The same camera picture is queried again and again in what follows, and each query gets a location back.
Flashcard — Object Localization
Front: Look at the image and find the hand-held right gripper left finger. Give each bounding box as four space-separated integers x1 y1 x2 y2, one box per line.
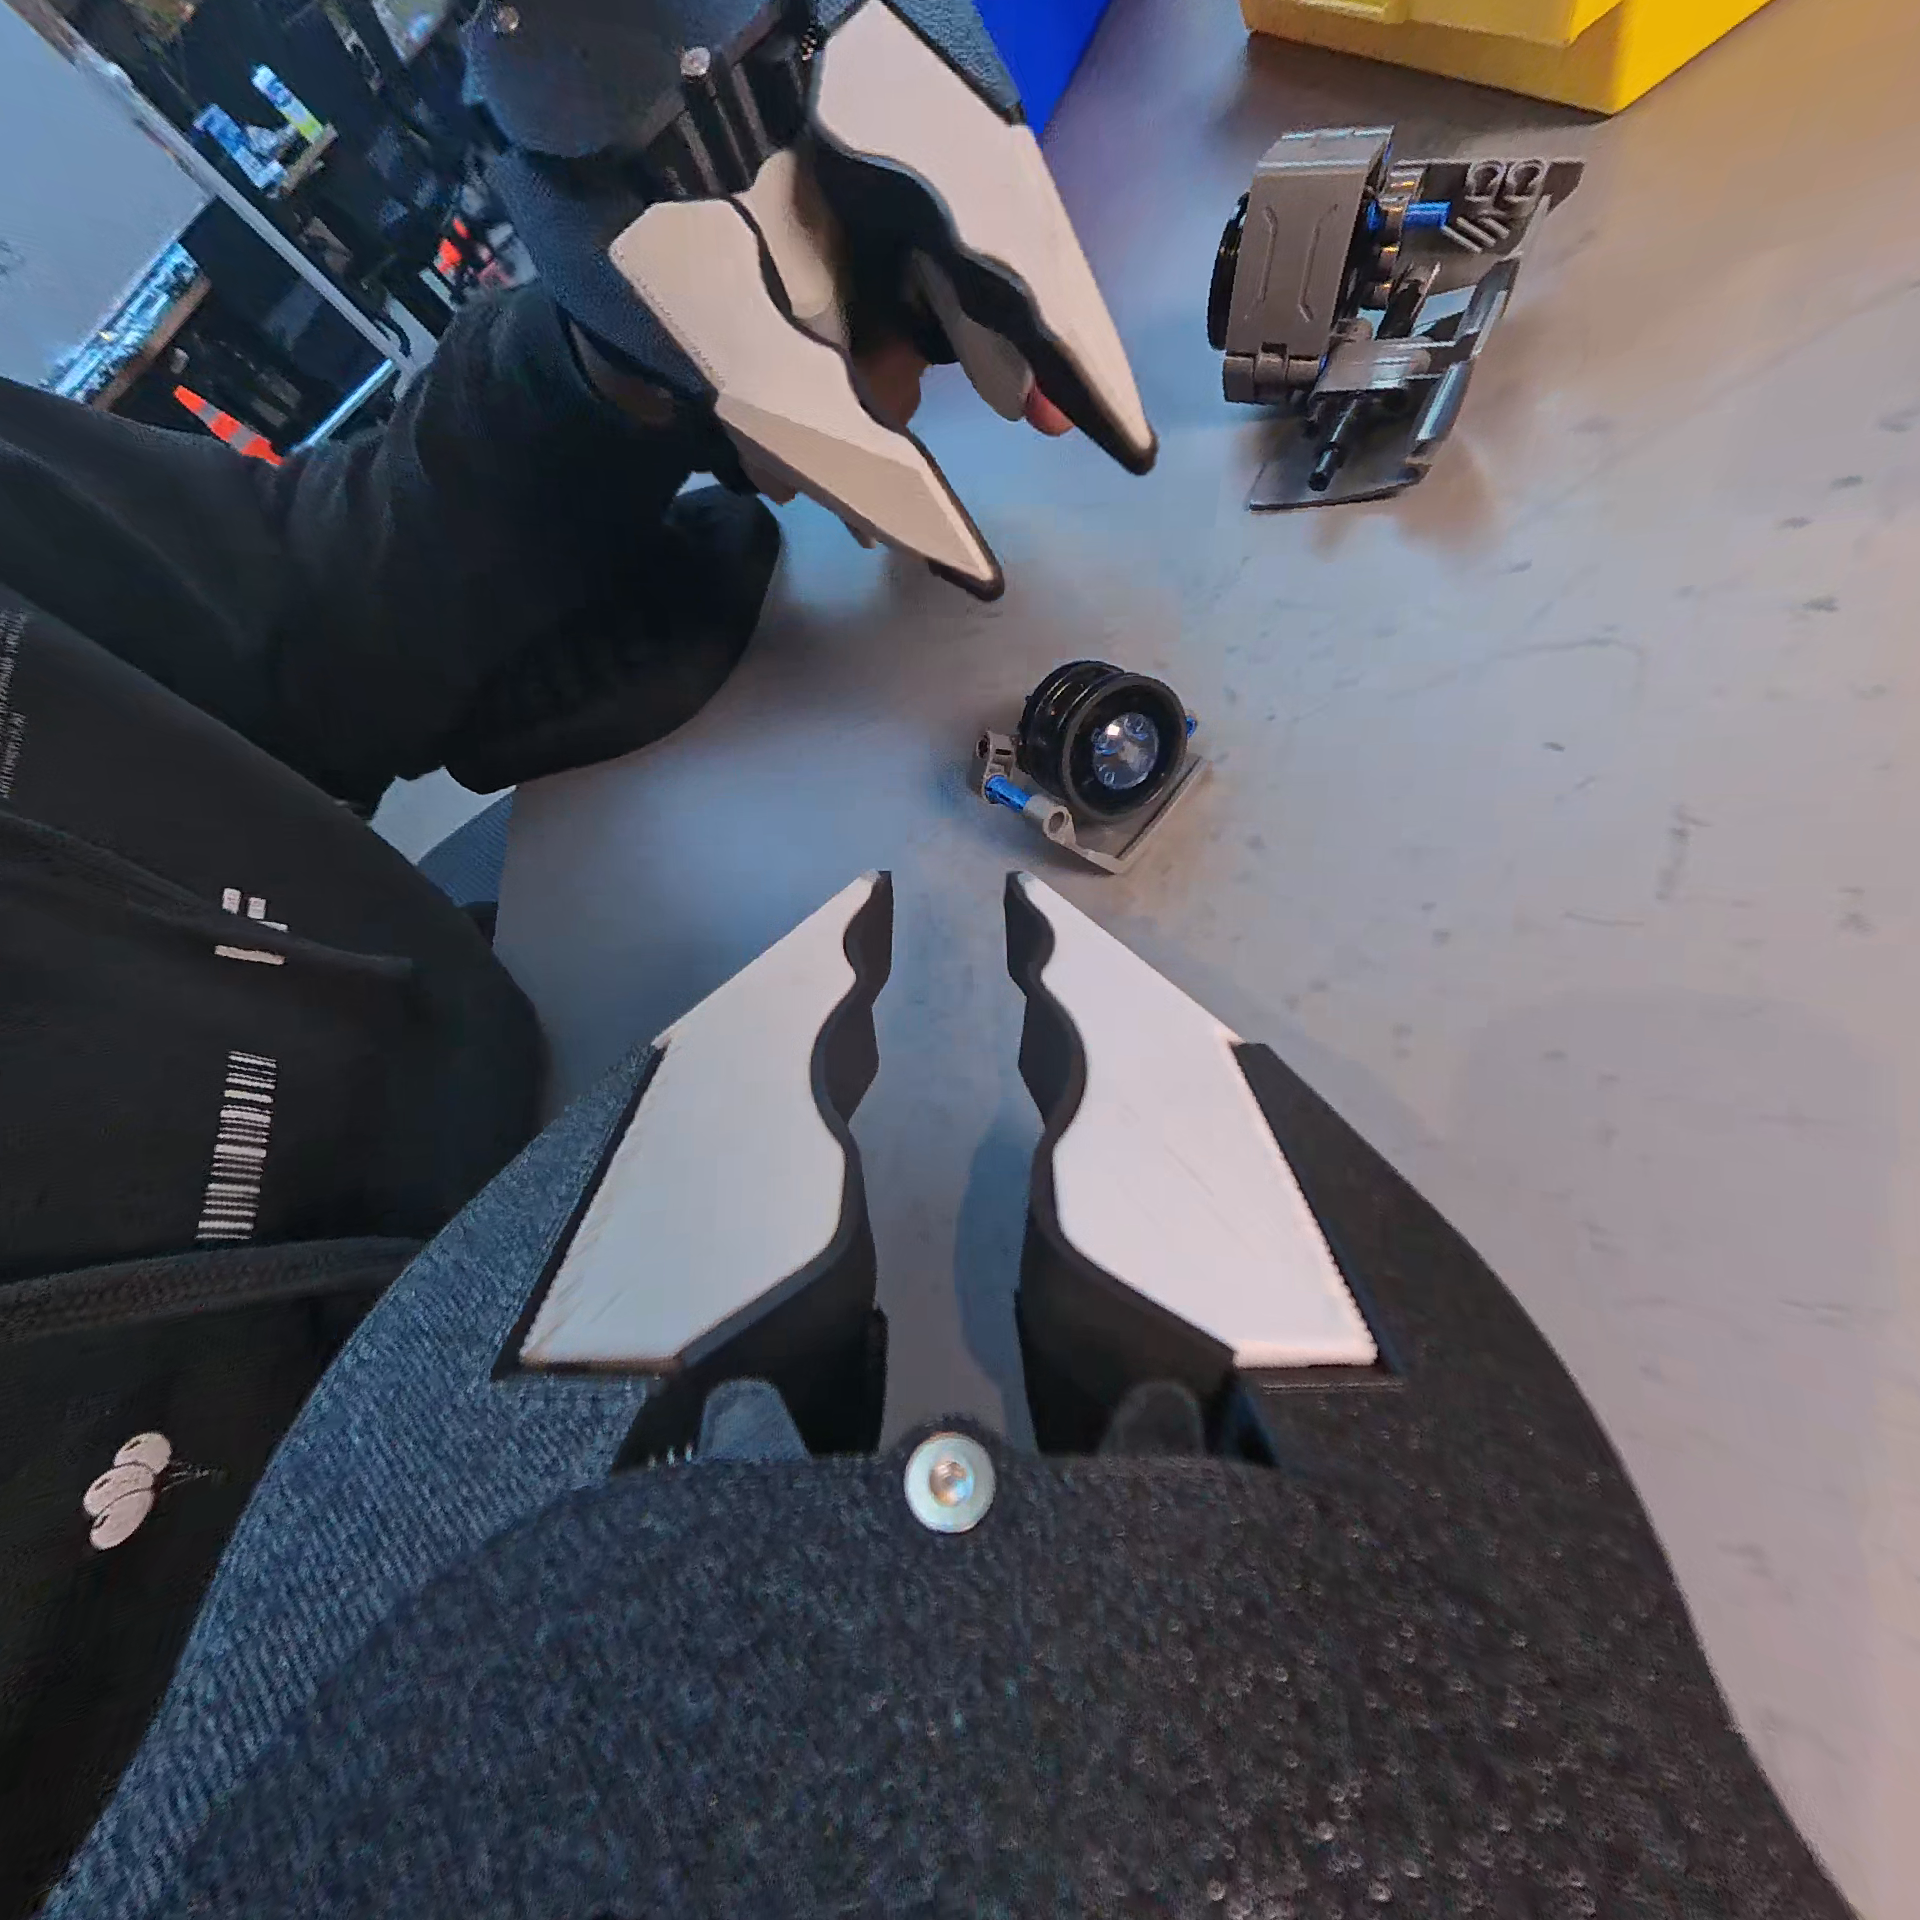
517 871 897 1455

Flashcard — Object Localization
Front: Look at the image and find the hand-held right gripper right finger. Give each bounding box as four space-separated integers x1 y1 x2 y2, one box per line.
1002 871 1379 1455

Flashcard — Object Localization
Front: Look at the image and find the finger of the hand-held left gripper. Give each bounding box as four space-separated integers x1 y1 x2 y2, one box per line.
808 0 1161 477
608 193 1008 602

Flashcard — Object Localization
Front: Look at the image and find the grey curved brick panel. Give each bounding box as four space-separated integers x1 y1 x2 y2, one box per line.
978 724 1211 880

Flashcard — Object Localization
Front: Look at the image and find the person's left hand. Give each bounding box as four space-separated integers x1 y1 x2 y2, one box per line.
856 337 1080 442

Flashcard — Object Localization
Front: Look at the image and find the blue plastic storage bin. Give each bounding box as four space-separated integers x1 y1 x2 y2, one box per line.
973 0 1117 138

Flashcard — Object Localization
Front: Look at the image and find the grey brick head assembly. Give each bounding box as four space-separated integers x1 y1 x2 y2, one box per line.
1207 124 1589 515

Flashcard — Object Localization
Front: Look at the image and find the yellow plastic storage bin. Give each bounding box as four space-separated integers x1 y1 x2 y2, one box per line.
1241 0 1778 116

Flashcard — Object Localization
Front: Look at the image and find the large whiteboard on stand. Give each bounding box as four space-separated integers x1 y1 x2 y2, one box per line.
0 0 437 395

